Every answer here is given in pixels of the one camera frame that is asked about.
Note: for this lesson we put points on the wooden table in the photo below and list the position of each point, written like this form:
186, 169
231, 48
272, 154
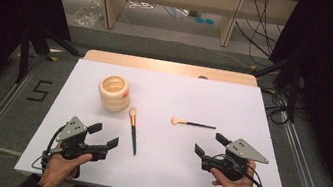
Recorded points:
158, 65

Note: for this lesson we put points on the blue round lid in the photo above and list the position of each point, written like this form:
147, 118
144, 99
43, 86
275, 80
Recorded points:
210, 21
199, 20

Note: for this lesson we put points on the person's left hand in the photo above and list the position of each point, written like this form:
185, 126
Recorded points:
58, 167

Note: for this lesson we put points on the cream ribbed brush holder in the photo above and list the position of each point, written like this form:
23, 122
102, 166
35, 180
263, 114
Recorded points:
115, 102

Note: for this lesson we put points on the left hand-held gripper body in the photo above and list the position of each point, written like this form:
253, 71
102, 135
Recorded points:
72, 129

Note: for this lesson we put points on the clear plastic bag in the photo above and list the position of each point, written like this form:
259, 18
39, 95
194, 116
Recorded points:
87, 13

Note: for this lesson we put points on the large gold-ferrule makeup brush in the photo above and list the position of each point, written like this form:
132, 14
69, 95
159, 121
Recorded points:
133, 132

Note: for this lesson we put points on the black tripod stand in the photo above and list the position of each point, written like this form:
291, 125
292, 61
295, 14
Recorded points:
26, 51
293, 93

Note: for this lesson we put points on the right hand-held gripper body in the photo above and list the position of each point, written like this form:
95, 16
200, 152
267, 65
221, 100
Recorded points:
243, 151

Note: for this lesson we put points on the white board sheet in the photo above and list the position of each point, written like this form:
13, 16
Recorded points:
160, 160

